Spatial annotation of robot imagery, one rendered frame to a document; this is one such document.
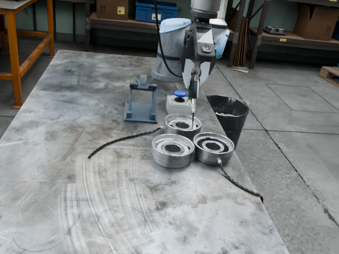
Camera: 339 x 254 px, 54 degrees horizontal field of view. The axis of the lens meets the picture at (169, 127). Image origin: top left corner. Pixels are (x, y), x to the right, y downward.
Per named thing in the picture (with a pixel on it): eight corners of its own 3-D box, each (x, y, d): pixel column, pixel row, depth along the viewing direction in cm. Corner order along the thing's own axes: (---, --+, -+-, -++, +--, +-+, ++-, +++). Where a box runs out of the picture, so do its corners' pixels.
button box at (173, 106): (190, 118, 106) (192, 104, 103) (168, 117, 104) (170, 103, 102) (186, 107, 113) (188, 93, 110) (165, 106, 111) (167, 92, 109)
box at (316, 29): (335, 42, 450) (347, 9, 430) (299, 39, 442) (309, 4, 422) (319, 35, 488) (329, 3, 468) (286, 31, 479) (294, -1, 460)
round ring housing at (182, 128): (195, 126, 101) (198, 114, 99) (202, 144, 92) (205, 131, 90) (161, 124, 99) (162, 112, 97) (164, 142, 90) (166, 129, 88)
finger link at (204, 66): (204, 84, 99) (207, 53, 95) (208, 91, 94) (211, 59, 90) (194, 84, 99) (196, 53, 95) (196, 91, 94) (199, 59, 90)
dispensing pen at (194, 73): (188, 127, 90) (191, 67, 92) (185, 129, 94) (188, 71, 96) (196, 128, 90) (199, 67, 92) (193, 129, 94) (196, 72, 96)
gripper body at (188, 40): (207, 52, 97) (215, 9, 91) (213, 61, 89) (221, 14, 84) (181, 50, 96) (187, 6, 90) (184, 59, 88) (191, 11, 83)
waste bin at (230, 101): (241, 175, 223) (256, 118, 204) (191, 173, 218) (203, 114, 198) (227, 148, 253) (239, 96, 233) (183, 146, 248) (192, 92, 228)
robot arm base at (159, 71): (149, 68, 145) (152, 46, 140) (183, 71, 147) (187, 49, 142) (152, 81, 131) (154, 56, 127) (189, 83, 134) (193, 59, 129)
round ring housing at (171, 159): (154, 171, 78) (156, 156, 76) (147, 147, 87) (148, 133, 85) (197, 169, 81) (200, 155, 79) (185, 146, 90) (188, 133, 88)
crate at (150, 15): (173, 20, 451) (175, 3, 441) (176, 26, 417) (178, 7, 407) (134, 15, 445) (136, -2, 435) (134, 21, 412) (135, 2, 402)
